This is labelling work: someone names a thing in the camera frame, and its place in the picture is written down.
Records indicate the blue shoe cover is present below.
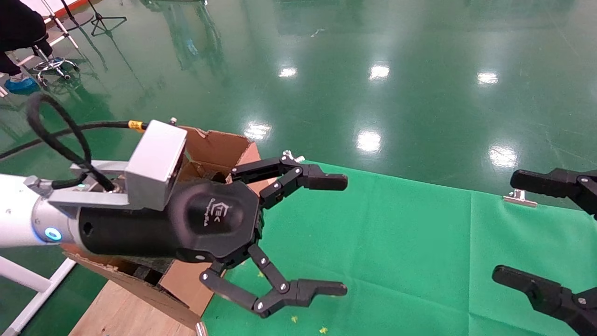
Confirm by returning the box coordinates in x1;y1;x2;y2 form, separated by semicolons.
4;76;40;95

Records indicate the silver camera mount bracket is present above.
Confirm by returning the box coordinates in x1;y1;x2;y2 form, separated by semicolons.
47;160;132;208

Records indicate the black tripod microphone stand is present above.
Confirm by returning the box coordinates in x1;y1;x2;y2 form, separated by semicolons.
86;0;127;37

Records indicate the green table cloth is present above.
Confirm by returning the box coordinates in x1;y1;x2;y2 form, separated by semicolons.
201;161;597;336

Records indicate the seated person in black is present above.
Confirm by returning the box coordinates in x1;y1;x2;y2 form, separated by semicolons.
0;0;54;77

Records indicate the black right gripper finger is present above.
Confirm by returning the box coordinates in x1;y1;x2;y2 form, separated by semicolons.
509;169;597;221
492;265;597;336

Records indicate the large open cardboard carton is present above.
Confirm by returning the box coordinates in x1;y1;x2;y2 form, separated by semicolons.
61;125;276;329

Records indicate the chrome swivel stool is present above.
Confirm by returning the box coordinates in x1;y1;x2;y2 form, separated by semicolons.
30;44;80;87

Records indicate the white T-foot post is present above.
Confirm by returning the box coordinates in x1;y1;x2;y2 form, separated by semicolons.
0;254;76;336

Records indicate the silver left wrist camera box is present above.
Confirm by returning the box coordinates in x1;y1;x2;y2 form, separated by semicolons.
124;120;188;211

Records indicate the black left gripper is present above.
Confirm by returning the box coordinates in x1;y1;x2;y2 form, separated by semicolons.
77;155;348;319

